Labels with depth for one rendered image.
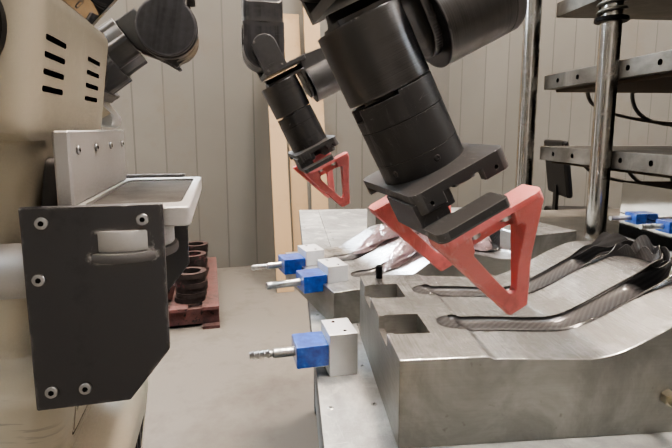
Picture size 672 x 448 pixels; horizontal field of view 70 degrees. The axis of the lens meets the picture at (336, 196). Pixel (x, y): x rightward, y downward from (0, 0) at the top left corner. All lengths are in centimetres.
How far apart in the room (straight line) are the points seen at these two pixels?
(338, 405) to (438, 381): 13
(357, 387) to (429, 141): 38
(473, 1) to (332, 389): 45
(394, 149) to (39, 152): 30
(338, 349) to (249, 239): 335
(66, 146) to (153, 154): 345
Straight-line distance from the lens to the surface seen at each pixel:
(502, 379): 51
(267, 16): 72
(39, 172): 48
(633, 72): 153
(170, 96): 386
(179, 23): 70
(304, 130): 72
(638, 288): 68
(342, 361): 62
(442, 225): 28
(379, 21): 30
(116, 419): 60
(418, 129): 30
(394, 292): 68
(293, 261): 88
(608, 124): 156
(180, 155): 385
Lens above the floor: 110
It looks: 8 degrees down
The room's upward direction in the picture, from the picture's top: straight up
